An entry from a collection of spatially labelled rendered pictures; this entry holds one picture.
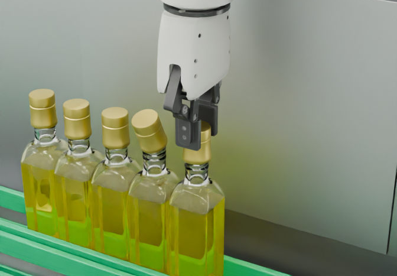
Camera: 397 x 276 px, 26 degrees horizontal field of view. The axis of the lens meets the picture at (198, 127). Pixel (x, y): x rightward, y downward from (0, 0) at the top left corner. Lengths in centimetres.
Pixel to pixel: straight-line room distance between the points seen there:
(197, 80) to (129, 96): 28
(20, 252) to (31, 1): 37
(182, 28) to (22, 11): 44
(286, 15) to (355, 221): 29
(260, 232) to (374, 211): 20
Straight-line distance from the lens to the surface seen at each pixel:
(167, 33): 94
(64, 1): 127
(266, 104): 112
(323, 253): 123
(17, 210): 133
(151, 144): 105
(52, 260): 119
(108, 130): 108
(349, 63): 105
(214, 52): 98
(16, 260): 124
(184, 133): 100
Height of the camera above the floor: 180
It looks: 27 degrees down
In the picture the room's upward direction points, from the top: straight up
